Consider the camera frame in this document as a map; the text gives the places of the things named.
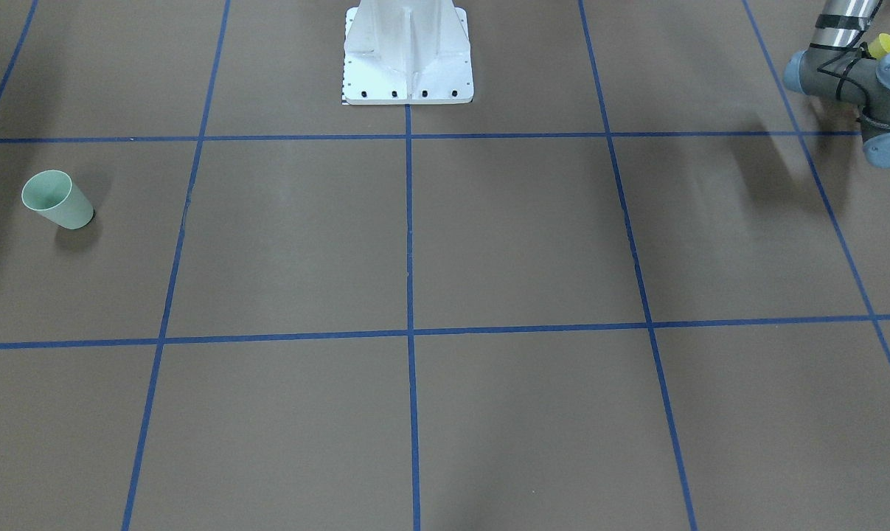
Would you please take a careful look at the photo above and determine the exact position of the yellow plastic cup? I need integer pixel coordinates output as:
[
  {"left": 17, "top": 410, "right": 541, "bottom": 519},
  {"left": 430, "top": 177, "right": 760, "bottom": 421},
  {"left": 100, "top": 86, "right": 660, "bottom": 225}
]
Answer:
[{"left": 867, "top": 33, "right": 890, "bottom": 60}]

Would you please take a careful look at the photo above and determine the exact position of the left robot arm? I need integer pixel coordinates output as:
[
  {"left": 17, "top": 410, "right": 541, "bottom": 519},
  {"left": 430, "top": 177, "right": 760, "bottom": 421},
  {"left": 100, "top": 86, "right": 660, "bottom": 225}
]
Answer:
[{"left": 782, "top": 1, "right": 890, "bottom": 169}]

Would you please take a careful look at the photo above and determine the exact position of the green plastic cup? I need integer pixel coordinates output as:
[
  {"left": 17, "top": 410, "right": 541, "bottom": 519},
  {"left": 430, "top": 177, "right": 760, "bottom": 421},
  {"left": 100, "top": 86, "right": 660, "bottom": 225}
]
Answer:
[{"left": 21, "top": 170, "right": 95, "bottom": 231}]

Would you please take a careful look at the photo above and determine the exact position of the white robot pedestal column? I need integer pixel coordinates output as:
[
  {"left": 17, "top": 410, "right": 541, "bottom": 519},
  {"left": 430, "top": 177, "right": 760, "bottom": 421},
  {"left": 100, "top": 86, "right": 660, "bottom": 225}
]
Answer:
[{"left": 341, "top": 1, "right": 475, "bottom": 105}]

